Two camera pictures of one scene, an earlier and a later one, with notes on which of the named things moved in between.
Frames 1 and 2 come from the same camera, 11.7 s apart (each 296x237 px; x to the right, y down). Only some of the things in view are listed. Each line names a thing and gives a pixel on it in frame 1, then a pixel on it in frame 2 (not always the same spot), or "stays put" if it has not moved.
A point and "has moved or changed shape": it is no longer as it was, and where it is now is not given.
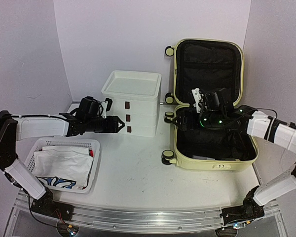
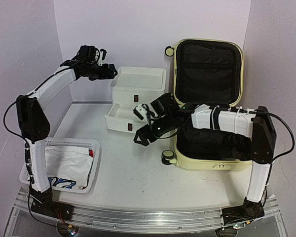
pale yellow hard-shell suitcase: x=211 y=65 stays put
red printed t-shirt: x=91 y=153 stays put
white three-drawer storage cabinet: x=135 y=96 has moved or changed shape
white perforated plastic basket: x=64 y=164 stays put
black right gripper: x=184 y=115 to x=142 y=132
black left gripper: x=112 y=126 to x=105 y=75
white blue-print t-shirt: x=66 y=167 stays put
